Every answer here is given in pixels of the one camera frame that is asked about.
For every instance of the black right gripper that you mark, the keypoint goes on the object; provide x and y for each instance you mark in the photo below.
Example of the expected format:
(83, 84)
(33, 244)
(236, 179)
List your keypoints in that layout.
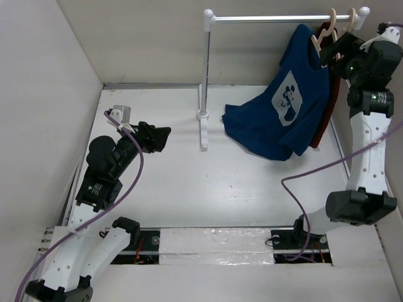
(348, 44)

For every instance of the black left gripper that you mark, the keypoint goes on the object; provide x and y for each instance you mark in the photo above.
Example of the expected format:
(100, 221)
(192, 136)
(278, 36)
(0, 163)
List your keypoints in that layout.
(155, 136)

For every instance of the blue printed t-shirt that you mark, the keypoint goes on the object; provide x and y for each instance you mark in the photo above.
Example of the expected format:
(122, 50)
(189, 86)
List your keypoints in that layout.
(283, 119)

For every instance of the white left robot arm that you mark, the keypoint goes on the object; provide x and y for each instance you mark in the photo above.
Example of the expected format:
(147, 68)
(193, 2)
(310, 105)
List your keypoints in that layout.
(80, 260)

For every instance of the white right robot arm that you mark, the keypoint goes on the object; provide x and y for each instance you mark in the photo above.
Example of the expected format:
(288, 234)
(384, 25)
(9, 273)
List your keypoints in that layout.
(365, 199)

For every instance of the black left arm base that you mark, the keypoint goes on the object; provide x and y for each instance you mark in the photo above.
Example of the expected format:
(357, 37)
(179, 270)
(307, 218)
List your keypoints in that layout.
(146, 252)

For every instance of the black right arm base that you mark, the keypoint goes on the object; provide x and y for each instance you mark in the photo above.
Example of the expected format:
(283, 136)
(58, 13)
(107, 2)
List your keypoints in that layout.
(287, 242)

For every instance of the dark red t-shirt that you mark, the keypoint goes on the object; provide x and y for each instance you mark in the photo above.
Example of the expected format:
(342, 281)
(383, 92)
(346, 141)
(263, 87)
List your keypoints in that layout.
(334, 84)

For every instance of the wooden hanger with shirt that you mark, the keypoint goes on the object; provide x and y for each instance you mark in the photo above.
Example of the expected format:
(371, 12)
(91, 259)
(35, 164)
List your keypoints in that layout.
(352, 18)

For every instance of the white clothes rack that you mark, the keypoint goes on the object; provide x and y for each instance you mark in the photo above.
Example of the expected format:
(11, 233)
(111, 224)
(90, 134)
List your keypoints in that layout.
(209, 19)

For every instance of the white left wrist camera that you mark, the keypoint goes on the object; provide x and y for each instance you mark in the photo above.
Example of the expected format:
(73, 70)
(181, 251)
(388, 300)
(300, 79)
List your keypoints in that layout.
(120, 113)

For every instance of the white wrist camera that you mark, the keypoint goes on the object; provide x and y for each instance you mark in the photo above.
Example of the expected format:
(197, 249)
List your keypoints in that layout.
(389, 32)
(120, 113)

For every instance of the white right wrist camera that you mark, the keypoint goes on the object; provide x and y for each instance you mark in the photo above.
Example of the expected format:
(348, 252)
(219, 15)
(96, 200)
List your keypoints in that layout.
(389, 32)

